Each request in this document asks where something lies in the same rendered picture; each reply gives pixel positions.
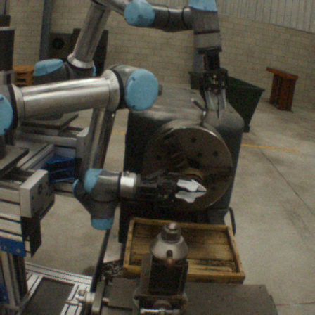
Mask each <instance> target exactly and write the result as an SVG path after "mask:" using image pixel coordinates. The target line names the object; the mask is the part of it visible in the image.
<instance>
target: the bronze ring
mask: <svg viewBox="0 0 315 315"><path fill-rule="evenodd" d="M179 174H183V175H185V176H187V177H189V178H191V179H192V180H194V181H197V182H198V183H199V184H200V185H201V186H202V187H204V177H203V175H202V174H201V171H199V170H198V169H196V168H185V169H183V170H181V171H180V172H179Z"/></svg>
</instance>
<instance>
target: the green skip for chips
mask: <svg viewBox="0 0 315 315"><path fill-rule="evenodd" d="M188 73H189V74H190V86H191V89H193V90H199V83H198V81H200V78H201V76H200V73H199V72H189V71H188ZM229 84H230V89H229V94H228V96H227V99H228V100H229V103H230V105H231V106H232V107H233V109H234V110H235V111H236V112H237V113H238V114H239V115H240V116H241V118H242V119H243V121H244V130H243V132H247V133H249V132H250V131H249V128H250V126H248V125H249V123H250V121H251V119H252V116H253V115H254V113H255V108H256V107H257V104H258V103H259V100H260V96H261V95H262V92H263V91H265V89H263V88H261V87H258V86H255V85H252V84H250V83H248V82H245V81H243V80H240V79H236V78H234V77H232V76H229Z"/></svg>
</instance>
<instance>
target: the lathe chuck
mask: <svg viewBox="0 0 315 315"><path fill-rule="evenodd" d="M197 124H200V122H194V121H193V120H180V121H176V122H172V123H171V124H168V125H167V126H165V127H163V128H161V129H159V130H158V131H157V132H156V133H155V135H154V136H152V138H151V139H150V141H149V142H148V145H147V146H146V150H145V154H144V158H143V164H142V177H143V178H144V177H145V176H148V175H150V174H153V173H155V172H156V171H158V170H159V169H165V170H167V171H168V174H169V173H178V171H177V169H176V165H175V164H174V161H173V159H171V155H170V154H169V151H168V150H167V148H166V146H165V140H164V139H163V137H162V134H164V133H165V132H167V131H169V130H172V131H173V132H174V135H175V137H176V139H177V141H178V142H179V145H180V146H181V148H182V149H183V150H184V153H185V155H186V157H187V158H188V159H194V160H196V161H197V162H198V164H199V165H200V166H201V167H233V161H232V158H231V154H230V152H229V149H228V148H227V146H226V144H225V142H224V140H223V139H222V137H220V135H219V134H218V133H217V132H216V131H215V130H213V128H211V127H210V126H208V125H206V124H204V125H203V126H205V127H201V126H198V125H197ZM231 179H232V176H231V177H229V182H223V181H217V183H216V184H209V186H204V187H203V188H205V190H206V193H205V194H203V195H201V196H200V197H199V198H198V199H195V200H194V201H193V202H187V201H186V200H185V199H184V200H180V201H179V202H177V203H176V205H175V206H174V207H173V208H172V209H173V210H177V211H182V212H192V211H196V210H199V209H202V208H205V207H207V206H209V205H211V204H212V203H215V202H216V201H217V200H218V199H219V198H220V197H221V196H222V195H223V194H224V192H225V191H226V189H227V187H228V186H229V184H230V183H231Z"/></svg>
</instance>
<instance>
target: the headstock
mask: <svg viewBox="0 0 315 315"><path fill-rule="evenodd" d="M192 98H194V99H195V100H196V101H197V102H199V104H201V105H202V106H203V107H205V102H204V99H203V97H201V95H200V92H199V90H193V89H185V88H181V87H173V86H162V94H161V96H157V98H156V101H155V102H154V103H153V105H152V106H151V107H149V108H148V109H146V110H145V111H141V112H138V111H133V110H130V109H127V110H128V111H129V112H128V118H127V131H126V134H125V151H124V166H123V167H122V171H123V172H125V171H129V173H133V174H136V175H137V174H141V180H143V177H142V164H143V158H144V154H145V149H146V145H147V142H148V140H149V138H150V137H151V136H152V134H153V133H154V132H155V131H156V130H157V129H158V128H159V127H161V126H163V125H164V124H166V123H167V122H169V121H172V120H176V119H180V118H193V119H198V120H200V121H201V118H200V117H201V115H202V113H203V111H202V110H201V109H199V108H198V107H197V106H196V105H195V104H194V103H193V102H191V99H192ZM217 102H218V98H217V96H216V94H215V93H214V104H215V108H216V110H217V111H218V108H219V106H218V105H217ZM226 109H227V110H228V111H224V113H223V115H222V116H221V118H220V119H216V118H215V117H214V116H213V114H212V113H211V112H210V111H209V113H208V116H207V120H205V123H207V124H209V125H211V126H212V127H214V129H215V130H216V131H217V132H218V133H219V134H220V136H221V137H222V139H223V140H224V139H225V140H224V142H225V144H226V146H227V148H228V149H229V152H230V154H231V158H232V161H233V167H232V168H231V176H232V179H231V183H230V184H229V186H228V187H227V189H226V191H225V192H224V194H223V195H222V196H221V197H220V198H219V199H218V200H217V201H216V202H215V203H212V204H211V205H209V206H207V207H210V208H217V209H226V208H227V207H228V206H229V204H230V200H231V193H232V189H233V185H234V181H235V176H236V169H237V165H238V157H239V153H240V146H241V142H242V137H243V130H244V121H243V119H242V118H241V116H240V115H239V114H238V113H237V112H236V111H235V110H234V109H233V107H232V106H231V105H230V103H227V104H226ZM122 198H123V197H122ZM124 199H126V200H138V201H146V202H154V203H155V201H154V200H140V199H135V197H133V198H124Z"/></svg>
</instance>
